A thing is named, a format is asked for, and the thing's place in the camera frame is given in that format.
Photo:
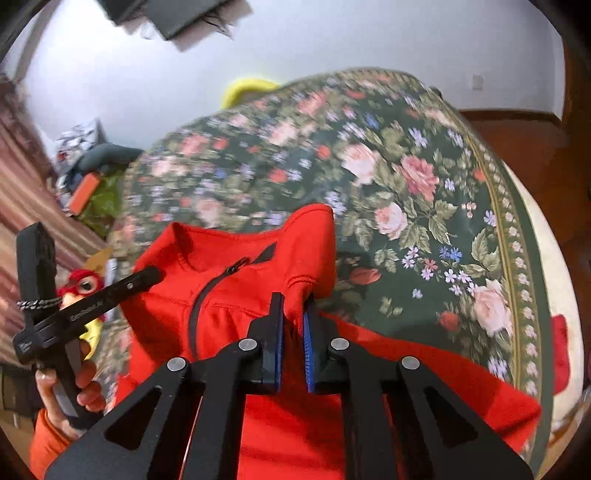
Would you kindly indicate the white wall socket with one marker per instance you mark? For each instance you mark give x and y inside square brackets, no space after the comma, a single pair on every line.
[477,82]

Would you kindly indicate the floral green bedspread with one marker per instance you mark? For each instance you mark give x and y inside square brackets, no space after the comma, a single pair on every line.
[434,241]

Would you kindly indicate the red zip jacket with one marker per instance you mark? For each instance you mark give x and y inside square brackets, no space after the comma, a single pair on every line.
[214,284]

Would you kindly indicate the tan and white blanket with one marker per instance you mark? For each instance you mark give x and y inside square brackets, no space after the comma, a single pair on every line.
[563,309]

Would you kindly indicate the yellow curved object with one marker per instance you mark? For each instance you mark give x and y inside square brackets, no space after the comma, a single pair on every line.
[244,89]

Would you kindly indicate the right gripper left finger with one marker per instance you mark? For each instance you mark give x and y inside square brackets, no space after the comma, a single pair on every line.
[185,420]

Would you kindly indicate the pile of clutter bags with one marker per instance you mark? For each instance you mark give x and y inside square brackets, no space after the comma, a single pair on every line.
[72,144]

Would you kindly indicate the grey pillow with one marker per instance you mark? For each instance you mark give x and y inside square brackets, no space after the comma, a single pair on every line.
[105,158]

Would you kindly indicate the person's left hand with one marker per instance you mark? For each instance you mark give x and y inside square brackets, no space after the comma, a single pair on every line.
[71,396]

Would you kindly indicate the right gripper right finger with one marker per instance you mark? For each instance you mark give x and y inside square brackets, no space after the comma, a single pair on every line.
[401,420]

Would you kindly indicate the small dark wall screen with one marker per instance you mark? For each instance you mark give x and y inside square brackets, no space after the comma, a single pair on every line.
[171,18]

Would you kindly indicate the orange box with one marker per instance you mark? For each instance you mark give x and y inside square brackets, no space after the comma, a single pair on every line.
[83,193]

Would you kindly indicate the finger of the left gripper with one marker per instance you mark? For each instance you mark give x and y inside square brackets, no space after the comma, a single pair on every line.
[138,282]

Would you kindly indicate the pink striped curtain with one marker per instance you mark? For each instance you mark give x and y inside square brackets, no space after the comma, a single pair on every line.
[25,200]

